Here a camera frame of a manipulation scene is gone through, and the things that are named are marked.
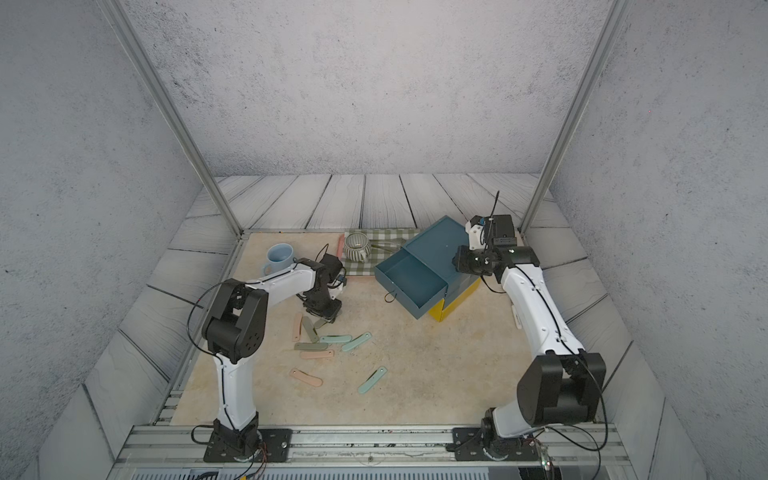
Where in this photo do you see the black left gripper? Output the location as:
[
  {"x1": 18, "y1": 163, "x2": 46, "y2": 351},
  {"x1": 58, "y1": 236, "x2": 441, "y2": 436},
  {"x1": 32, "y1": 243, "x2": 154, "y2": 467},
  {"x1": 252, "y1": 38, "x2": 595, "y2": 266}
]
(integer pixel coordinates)
[{"x1": 306, "y1": 289, "x2": 345, "y2": 323}]

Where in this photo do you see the pink fruit knife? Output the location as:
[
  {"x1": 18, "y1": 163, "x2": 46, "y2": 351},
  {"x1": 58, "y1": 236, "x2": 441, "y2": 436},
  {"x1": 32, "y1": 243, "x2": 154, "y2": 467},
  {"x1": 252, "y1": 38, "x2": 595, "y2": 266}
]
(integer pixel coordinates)
[
  {"x1": 292, "y1": 313, "x2": 303, "y2": 343},
  {"x1": 300, "y1": 350, "x2": 335, "y2": 360},
  {"x1": 289, "y1": 369, "x2": 323, "y2": 388}
]

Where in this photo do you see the olive green fruit knife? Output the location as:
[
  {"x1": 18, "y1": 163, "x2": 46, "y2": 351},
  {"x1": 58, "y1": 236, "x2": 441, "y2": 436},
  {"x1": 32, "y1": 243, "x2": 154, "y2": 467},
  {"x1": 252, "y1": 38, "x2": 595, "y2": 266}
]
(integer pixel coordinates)
[
  {"x1": 294, "y1": 342, "x2": 329, "y2": 352},
  {"x1": 302, "y1": 316, "x2": 320, "y2": 343}
]

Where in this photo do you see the teal drawer cabinet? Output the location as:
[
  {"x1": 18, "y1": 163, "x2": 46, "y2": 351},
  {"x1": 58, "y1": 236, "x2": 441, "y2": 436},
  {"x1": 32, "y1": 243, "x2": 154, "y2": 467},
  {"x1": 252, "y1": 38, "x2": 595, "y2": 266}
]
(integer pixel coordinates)
[{"x1": 404, "y1": 216, "x2": 477, "y2": 307}]

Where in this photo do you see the yellow bottom drawer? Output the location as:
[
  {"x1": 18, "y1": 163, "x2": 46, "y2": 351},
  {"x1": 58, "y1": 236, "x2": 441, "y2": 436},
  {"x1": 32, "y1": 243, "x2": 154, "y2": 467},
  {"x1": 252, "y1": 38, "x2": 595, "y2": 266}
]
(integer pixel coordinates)
[{"x1": 428, "y1": 277, "x2": 480, "y2": 322}]

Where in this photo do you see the teal top drawer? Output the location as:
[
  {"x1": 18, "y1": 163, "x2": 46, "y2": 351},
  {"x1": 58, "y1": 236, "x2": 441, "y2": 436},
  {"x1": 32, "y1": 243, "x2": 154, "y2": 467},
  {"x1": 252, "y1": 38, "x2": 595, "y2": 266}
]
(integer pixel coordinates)
[{"x1": 374, "y1": 250, "x2": 447, "y2": 319}]

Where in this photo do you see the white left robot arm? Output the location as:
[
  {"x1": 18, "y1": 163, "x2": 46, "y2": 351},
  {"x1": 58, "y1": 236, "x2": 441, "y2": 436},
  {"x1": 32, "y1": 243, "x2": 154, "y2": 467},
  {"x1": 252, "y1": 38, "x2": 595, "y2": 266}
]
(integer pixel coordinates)
[{"x1": 202, "y1": 254, "x2": 347, "y2": 433}]

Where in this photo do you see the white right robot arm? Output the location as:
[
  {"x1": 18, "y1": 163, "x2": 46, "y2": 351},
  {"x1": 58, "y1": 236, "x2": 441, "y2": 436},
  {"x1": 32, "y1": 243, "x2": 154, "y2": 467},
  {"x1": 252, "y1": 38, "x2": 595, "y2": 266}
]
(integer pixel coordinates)
[{"x1": 453, "y1": 214, "x2": 606, "y2": 442}]

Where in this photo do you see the mint fruit knife left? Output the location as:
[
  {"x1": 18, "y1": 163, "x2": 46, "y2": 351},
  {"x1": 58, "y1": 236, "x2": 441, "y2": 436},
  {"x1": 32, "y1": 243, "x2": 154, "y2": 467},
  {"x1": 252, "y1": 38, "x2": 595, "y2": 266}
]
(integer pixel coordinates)
[{"x1": 320, "y1": 335, "x2": 353, "y2": 344}]

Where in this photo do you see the mint fruit knife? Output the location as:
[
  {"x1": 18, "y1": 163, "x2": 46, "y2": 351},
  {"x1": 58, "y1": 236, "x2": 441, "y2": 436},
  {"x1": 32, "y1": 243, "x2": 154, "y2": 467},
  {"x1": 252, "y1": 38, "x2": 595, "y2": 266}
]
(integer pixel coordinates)
[
  {"x1": 357, "y1": 366, "x2": 388, "y2": 394},
  {"x1": 341, "y1": 332, "x2": 372, "y2": 352},
  {"x1": 320, "y1": 335, "x2": 353, "y2": 344}
]

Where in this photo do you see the mint fruit knife middle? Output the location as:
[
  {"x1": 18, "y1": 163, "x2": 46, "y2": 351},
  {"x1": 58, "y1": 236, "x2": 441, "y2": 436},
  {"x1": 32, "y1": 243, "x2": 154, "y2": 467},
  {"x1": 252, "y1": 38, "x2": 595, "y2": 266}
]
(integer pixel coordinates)
[{"x1": 341, "y1": 332, "x2": 372, "y2": 352}]

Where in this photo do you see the pink fruit knife front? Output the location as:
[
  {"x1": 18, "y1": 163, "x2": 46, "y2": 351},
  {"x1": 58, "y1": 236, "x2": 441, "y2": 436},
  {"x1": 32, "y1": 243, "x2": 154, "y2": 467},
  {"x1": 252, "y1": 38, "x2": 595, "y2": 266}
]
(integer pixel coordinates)
[{"x1": 289, "y1": 369, "x2": 323, "y2": 388}]

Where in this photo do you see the mint fruit knife front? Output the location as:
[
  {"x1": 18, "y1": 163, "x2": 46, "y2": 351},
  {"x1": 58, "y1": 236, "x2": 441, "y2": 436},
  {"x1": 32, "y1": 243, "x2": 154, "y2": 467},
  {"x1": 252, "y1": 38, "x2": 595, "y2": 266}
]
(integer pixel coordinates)
[{"x1": 357, "y1": 366, "x2": 388, "y2": 394}]

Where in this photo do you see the pink plastic tray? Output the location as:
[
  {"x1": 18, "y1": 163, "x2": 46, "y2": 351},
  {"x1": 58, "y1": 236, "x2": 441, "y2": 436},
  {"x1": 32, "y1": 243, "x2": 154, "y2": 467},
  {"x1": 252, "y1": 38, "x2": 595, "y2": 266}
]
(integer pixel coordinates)
[{"x1": 336, "y1": 233, "x2": 345, "y2": 259}]

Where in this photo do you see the green checkered cloth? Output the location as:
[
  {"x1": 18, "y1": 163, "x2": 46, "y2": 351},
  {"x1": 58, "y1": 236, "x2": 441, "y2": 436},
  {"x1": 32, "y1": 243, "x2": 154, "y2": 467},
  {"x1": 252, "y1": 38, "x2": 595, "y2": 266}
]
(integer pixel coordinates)
[{"x1": 341, "y1": 228, "x2": 420, "y2": 276}]

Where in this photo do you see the light blue ceramic mug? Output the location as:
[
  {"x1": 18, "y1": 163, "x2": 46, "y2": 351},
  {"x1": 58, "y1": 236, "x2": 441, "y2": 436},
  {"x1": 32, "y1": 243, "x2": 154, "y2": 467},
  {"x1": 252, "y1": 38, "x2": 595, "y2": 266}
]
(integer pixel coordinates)
[{"x1": 262, "y1": 243, "x2": 294, "y2": 276}]

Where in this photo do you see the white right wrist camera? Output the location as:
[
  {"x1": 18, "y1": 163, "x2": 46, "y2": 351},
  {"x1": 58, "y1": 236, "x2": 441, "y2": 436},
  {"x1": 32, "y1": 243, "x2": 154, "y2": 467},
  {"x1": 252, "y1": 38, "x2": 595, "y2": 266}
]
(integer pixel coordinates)
[{"x1": 465, "y1": 215, "x2": 486, "y2": 251}]

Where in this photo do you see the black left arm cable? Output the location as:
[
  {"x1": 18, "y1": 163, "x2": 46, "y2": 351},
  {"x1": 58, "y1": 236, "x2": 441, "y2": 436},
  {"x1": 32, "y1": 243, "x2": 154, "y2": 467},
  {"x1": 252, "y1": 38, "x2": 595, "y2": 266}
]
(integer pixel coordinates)
[{"x1": 185, "y1": 280, "x2": 224, "y2": 358}]

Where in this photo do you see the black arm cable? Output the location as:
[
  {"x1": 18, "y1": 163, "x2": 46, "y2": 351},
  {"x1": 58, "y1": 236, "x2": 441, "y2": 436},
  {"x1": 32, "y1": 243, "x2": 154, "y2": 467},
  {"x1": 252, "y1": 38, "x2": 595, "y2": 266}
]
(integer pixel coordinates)
[
  {"x1": 539, "y1": 353, "x2": 610, "y2": 480},
  {"x1": 185, "y1": 280, "x2": 224, "y2": 358}
]

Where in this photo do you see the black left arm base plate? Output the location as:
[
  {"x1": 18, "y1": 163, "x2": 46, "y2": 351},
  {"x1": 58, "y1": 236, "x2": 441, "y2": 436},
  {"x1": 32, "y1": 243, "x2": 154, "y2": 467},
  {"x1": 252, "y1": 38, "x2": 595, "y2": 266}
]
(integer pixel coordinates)
[{"x1": 203, "y1": 427, "x2": 293, "y2": 463}]

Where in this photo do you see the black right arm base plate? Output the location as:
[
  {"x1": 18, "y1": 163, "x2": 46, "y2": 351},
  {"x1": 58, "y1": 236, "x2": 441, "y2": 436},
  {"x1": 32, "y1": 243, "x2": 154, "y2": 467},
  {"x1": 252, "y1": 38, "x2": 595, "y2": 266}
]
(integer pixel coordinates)
[{"x1": 445, "y1": 427, "x2": 539, "y2": 462}]

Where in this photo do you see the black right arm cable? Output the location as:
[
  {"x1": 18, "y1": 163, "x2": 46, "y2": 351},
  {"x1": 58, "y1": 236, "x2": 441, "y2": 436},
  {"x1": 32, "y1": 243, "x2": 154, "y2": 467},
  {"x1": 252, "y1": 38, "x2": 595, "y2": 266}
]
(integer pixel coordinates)
[{"x1": 539, "y1": 353, "x2": 610, "y2": 480}]

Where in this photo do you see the aluminium front rail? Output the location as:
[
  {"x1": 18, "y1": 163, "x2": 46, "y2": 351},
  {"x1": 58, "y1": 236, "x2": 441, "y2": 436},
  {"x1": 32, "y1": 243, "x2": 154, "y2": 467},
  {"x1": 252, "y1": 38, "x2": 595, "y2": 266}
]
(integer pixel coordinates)
[{"x1": 108, "y1": 425, "x2": 637, "y2": 479}]

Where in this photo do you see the grey aluminium corner post right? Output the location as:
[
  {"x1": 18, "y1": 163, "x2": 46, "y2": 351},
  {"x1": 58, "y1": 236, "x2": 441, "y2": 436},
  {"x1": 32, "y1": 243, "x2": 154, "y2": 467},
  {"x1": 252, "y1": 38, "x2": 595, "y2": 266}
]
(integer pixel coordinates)
[{"x1": 519, "y1": 0, "x2": 631, "y2": 234}]

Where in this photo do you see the grey aluminium corner post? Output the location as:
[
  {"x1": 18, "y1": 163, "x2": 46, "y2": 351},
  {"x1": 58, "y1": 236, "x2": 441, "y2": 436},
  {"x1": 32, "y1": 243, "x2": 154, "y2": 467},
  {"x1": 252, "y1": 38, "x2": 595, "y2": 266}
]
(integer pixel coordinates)
[
  {"x1": 97, "y1": 0, "x2": 245, "y2": 239},
  {"x1": 519, "y1": 0, "x2": 631, "y2": 234}
]

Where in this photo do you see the grey aluminium corner post left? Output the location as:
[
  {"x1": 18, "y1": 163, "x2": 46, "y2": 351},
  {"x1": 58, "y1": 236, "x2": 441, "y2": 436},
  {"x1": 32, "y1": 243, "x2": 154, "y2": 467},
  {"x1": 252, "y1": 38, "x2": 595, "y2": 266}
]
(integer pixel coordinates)
[{"x1": 97, "y1": 0, "x2": 245, "y2": 239}]

